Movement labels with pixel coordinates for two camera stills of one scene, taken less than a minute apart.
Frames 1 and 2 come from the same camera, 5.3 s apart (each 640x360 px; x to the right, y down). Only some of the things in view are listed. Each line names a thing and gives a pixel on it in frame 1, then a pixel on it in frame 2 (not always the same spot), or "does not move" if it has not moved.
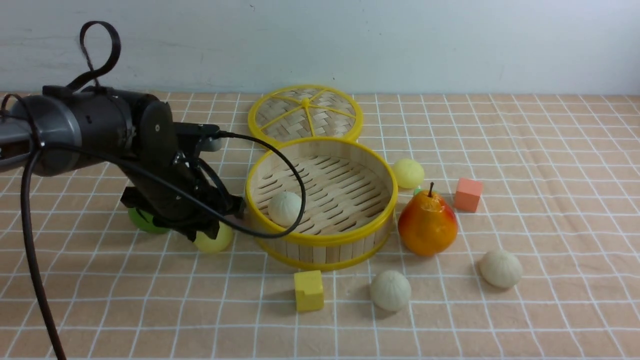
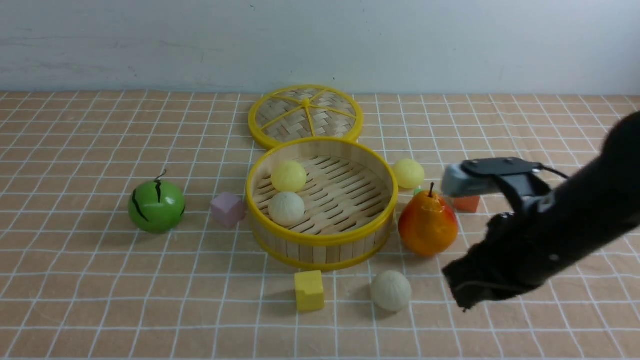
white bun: x=390 y=290 does not move
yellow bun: x=409 y=173 does not move
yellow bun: x=222 y=242 → x=288 y=176
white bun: x=284 y=208 does not move
